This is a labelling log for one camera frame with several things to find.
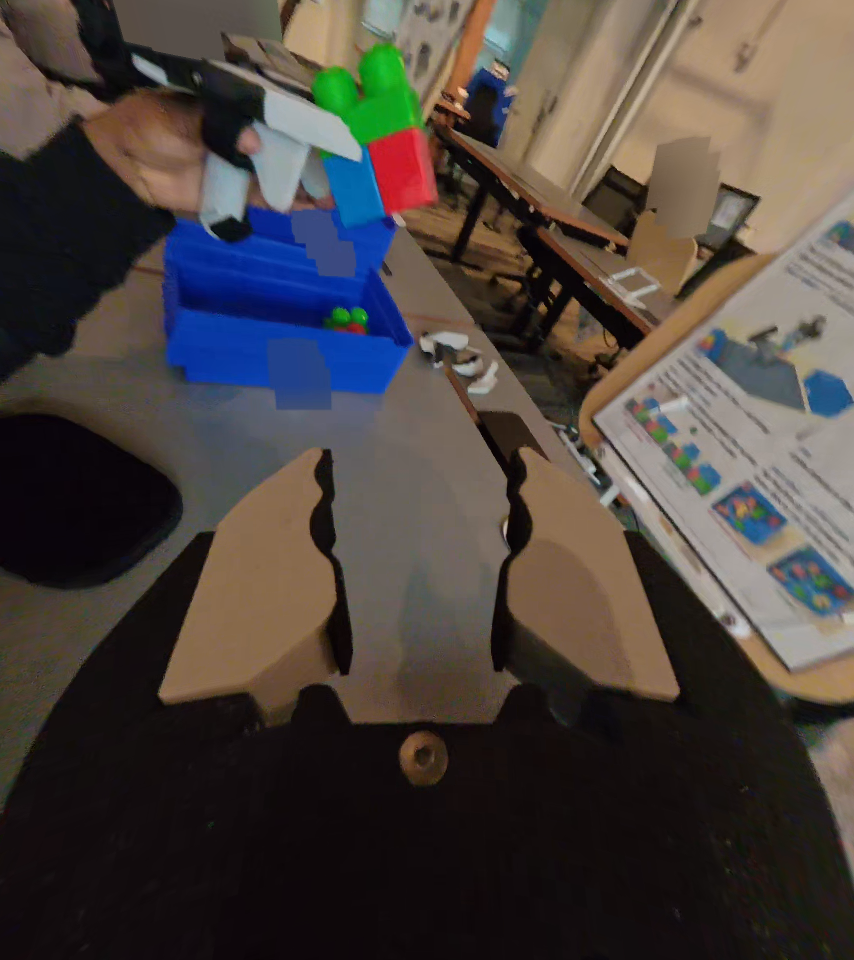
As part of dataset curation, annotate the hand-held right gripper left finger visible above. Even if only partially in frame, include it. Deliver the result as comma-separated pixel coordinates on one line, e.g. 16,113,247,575
159,447,356,709

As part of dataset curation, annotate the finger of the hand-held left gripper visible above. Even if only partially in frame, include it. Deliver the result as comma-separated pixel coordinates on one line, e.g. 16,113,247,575
255,132,336,211
247,83,366,163

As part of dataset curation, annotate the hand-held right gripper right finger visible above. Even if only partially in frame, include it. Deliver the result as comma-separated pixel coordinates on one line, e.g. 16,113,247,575
490,446,683,705

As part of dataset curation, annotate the red single-stud mega block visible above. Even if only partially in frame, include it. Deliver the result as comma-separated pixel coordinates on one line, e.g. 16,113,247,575
366,128,441,216

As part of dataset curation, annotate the blue bin with white label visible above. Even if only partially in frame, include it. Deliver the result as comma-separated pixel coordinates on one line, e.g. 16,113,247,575
162,207,417,400

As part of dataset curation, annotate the person's left hand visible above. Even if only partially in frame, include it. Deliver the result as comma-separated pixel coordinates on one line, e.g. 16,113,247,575
82,87,270,216

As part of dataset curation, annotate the chair with blue jacket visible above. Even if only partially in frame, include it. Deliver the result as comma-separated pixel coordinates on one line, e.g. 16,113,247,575
463,66,519,147

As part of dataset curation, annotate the wooden background desk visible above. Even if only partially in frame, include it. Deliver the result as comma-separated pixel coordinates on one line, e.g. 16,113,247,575
516,224,684,357
433,126,632,267

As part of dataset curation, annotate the black honeycomb rubber pad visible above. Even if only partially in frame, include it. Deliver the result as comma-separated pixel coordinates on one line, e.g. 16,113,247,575
0,411,186,591

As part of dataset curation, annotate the printed instruction sheet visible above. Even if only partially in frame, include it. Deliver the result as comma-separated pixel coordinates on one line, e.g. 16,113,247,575
592,158,854,673

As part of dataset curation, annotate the black office chair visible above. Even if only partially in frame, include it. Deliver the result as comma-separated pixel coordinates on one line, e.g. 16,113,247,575
583,164,654,235

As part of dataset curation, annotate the clear acrylic stand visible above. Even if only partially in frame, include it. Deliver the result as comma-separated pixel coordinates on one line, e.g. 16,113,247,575
606,264,666,303

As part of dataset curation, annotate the beige chair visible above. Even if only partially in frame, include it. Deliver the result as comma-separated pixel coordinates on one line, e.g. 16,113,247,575
628,209,699,295

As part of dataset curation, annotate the dark computer monitor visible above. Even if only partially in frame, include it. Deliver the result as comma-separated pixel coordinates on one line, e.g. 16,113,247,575
696,182,762,250

